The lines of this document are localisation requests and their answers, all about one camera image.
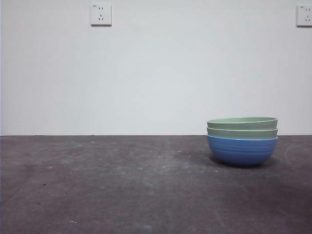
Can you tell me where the green ribbed bowl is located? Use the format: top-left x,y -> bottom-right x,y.
206,127 -> 279,140
206,117 -> 279,131

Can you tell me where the blue ribbed bowl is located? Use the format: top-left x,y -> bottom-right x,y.
206,135 -> 279,168

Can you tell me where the white wall socket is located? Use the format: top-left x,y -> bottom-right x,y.
91,2 -> 113,27
296,5 -> 312,27

